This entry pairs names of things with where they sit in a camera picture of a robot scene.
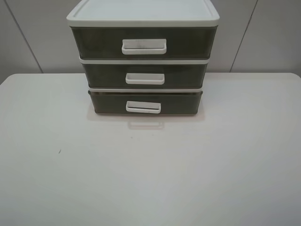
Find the dark bottom drawer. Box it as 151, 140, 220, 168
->
88, 91, 203, 115

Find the dark drawer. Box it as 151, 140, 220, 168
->
88, 91, 203, 115
71, 27, 217, 60
83, 64, 207, 89

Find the dark middle drawer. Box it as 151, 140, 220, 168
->
83, 64, 207, 89

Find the dark top drawer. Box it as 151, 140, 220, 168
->
71, 27, 217, 60

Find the white plastic drawer cabinet frame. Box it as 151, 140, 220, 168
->
66, 0, 220, 92

